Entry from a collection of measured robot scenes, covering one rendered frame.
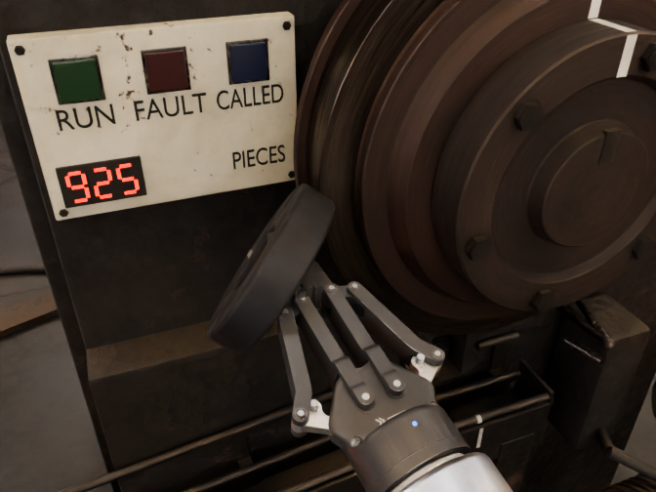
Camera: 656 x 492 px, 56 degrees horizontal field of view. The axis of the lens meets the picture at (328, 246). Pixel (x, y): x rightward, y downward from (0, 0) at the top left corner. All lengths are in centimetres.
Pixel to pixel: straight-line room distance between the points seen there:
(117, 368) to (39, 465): 115
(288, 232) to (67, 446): 151
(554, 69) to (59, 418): 172
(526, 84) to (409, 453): 29
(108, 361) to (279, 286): 36
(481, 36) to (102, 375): 54
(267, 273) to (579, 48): 30
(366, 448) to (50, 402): 168
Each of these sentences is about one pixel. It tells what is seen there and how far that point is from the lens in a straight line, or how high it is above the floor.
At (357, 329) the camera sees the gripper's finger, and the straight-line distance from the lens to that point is 48.
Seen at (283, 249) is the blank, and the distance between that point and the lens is 46.
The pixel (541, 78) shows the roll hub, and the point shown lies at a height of 123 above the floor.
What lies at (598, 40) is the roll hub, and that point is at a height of 125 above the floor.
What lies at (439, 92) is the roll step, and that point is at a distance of 54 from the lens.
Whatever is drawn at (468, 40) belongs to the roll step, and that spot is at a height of 124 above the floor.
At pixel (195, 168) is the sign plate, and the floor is 109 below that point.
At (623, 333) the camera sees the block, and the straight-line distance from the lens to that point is 98.
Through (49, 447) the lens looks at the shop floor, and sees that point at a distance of 193.
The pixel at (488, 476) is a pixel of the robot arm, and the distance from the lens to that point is 41.
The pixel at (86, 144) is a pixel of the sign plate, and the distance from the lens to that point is 65.
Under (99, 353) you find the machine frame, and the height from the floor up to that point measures 87.
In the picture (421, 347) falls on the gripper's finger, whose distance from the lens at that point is 48.
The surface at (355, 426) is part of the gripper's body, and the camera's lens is 44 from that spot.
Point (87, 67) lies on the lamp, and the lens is 62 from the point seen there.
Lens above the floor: 138
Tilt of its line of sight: 33 degrees down
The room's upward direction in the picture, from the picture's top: straight up
